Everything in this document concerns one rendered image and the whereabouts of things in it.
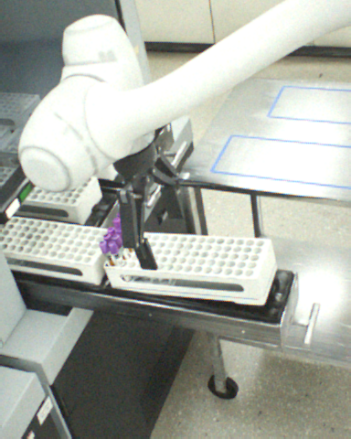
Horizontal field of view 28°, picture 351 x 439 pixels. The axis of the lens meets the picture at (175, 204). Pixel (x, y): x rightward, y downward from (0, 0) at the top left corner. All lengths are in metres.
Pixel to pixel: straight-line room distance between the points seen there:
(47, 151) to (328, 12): 0.38
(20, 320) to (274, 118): 0.74
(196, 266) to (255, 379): 0.97
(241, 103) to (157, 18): 2.06
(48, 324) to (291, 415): 0.90
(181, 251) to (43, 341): 0.33
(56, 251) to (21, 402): 0.28
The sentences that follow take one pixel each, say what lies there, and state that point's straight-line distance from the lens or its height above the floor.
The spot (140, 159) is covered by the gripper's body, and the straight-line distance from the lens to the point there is 1.10.
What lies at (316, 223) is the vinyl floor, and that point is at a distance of 2.60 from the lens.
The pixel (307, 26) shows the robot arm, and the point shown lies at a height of 1.33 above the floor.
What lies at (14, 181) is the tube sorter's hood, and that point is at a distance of 1.31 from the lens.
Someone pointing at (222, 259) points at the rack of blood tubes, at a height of 0.88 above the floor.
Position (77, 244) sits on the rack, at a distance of 1.35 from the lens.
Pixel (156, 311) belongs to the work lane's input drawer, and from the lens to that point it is 1.28.
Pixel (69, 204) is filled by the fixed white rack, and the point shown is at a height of 0.86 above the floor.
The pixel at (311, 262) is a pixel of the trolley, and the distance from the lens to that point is 2.05.
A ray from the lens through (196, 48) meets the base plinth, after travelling 3.82.
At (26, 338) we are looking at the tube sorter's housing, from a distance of 1.39.
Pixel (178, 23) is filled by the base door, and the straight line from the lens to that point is 3.72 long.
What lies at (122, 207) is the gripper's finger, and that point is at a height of 1.04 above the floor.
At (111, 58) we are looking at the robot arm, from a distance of 1.00.
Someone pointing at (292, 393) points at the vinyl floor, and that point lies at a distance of 2.11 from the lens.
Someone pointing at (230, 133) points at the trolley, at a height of 0.82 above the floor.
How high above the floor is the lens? 1.72
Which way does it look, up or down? 39 degrees down
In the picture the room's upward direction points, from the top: 11 degrees counter-clockwise
